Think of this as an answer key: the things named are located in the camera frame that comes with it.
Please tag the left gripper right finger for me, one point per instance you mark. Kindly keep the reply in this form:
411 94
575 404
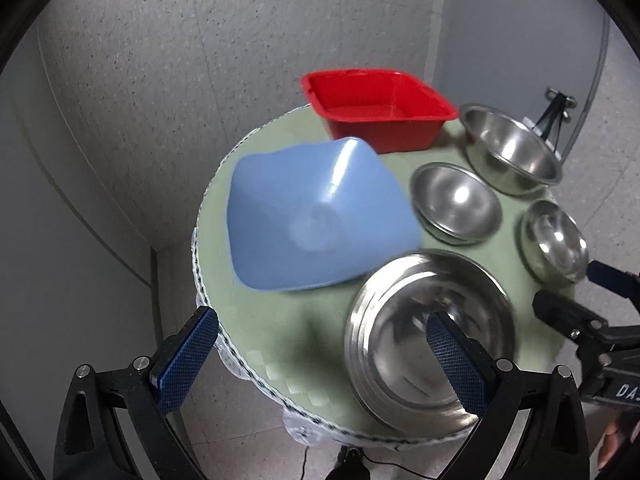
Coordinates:
466 364

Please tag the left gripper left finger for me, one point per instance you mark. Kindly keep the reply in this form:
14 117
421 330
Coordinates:
180 358

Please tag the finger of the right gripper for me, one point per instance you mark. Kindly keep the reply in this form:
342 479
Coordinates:
567 317
622 283

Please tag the large steel plate bowl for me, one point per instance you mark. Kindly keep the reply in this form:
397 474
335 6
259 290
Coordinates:
389 349

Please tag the small steel bowl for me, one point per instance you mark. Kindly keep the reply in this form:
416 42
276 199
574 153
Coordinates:
552 246

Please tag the medium steel bowl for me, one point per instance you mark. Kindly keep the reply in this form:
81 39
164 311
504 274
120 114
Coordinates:
454 205

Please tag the wide steel bowl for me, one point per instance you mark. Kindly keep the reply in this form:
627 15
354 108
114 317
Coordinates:
510 157

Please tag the blue square plastic bowl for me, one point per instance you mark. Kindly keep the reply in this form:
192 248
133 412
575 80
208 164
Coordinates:
315 214

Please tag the right hand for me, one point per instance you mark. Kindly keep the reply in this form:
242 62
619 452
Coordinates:
610 443

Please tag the green woven table mat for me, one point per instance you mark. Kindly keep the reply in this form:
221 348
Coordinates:
290 345

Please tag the white tote bag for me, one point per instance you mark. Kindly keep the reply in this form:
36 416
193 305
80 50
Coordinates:
550 133

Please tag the red plastic tub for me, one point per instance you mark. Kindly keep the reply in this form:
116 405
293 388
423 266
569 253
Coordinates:
392 111

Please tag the grey door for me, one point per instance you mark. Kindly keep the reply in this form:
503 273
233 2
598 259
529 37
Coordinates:
506 53

